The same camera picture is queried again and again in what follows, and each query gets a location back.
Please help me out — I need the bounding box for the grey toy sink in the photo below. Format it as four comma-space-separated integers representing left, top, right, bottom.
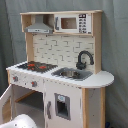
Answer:
52, 68, 92, 81

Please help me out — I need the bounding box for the left red stove knob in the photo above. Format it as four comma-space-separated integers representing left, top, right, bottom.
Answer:
13, 76, 18, 82

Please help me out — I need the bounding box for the white cupboard door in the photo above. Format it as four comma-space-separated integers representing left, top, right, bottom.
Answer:
44, 81, 82, 128

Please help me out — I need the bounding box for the wooden toy kitchen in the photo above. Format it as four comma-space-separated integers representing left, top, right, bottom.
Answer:
5, 9, 115, 128

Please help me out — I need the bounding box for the black toy faucet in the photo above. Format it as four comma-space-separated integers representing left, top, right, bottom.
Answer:
76, 50, 94, 70

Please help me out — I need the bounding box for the white oven door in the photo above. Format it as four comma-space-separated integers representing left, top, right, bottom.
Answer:
0, 85, 12, 124

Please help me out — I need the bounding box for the toy microwave door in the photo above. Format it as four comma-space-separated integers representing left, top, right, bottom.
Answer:
55, 14, 92, 34

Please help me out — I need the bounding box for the red stove knob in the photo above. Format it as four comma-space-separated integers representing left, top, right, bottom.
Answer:
31, 81, 37, 87
13, 76, 18, 82

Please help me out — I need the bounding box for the black toy stovetop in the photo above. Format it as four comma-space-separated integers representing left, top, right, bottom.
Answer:
19, 61, 56, 73

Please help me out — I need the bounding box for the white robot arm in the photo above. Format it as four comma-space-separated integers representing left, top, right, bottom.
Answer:
0, 114, 37, 128

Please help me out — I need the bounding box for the grey range hood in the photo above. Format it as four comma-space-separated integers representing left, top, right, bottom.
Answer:
25, 14, 54, 34

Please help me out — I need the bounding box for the right red stove knob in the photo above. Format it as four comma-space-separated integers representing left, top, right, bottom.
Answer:
31, 81, 37, 87

